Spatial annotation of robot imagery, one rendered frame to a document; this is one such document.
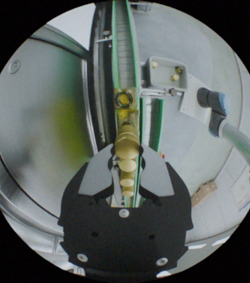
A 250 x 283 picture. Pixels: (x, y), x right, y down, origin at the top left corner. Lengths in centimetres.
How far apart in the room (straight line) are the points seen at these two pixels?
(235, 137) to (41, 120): 60
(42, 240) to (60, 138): 21
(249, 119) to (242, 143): 325
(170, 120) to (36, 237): 72
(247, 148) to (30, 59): 61
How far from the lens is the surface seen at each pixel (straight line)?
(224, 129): 54
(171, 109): 60
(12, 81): 15
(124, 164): 17
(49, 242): 22
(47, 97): 18
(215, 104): 58
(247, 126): 371
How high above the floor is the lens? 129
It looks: 61 degrees down
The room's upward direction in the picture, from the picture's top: 175 degrees counter-clockwise
